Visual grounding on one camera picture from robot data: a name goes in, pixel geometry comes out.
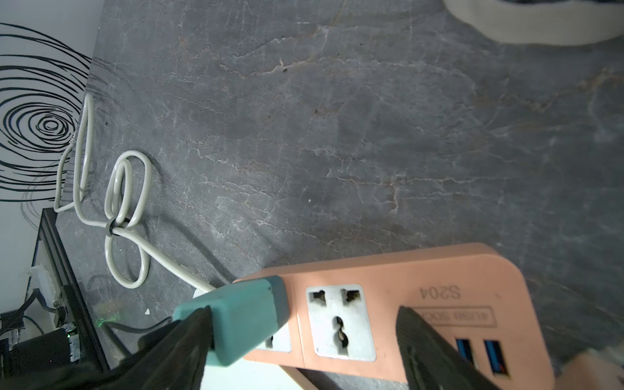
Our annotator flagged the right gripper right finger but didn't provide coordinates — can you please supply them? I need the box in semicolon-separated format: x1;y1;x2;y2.
396;306;497;390

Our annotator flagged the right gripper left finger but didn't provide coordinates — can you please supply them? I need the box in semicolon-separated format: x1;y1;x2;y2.
72;305;215;390

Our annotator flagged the black charger cable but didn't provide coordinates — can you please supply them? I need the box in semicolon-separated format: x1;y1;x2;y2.
99;315;174;349

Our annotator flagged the teal charger adapter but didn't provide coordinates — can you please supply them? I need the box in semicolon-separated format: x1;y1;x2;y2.
173;276;290;367

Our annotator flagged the pink power strip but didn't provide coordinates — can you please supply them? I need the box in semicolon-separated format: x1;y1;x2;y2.
247;243;555;389

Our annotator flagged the white scalloped bowl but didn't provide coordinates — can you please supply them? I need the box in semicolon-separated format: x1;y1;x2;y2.
443;0;623;46

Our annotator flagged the white power strip cord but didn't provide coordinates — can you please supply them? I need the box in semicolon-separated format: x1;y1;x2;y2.
52;92;218;293

